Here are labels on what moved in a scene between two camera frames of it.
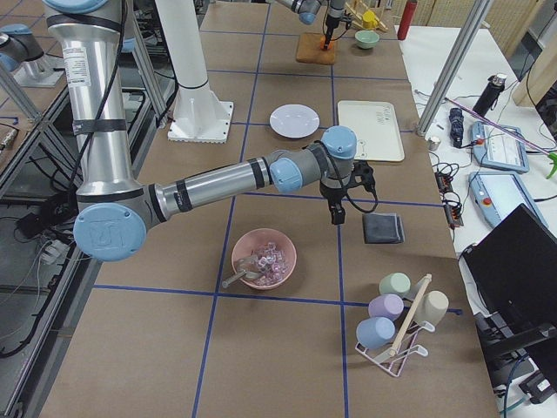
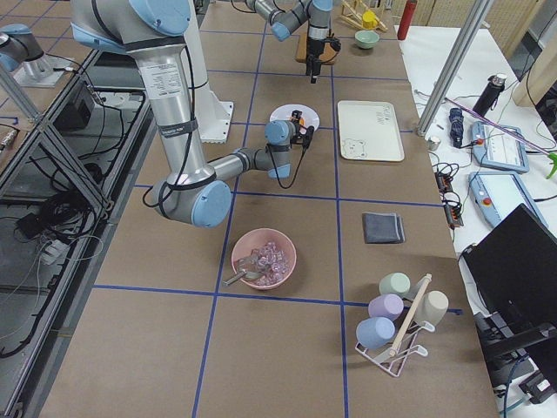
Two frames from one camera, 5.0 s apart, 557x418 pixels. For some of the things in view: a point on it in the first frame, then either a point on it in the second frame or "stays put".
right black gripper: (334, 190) -> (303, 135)
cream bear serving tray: (376, 128) stays put
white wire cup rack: (408, 347) stays put
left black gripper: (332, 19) -> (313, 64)
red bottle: (406, 18) stays put
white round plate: (294, 121) stays put
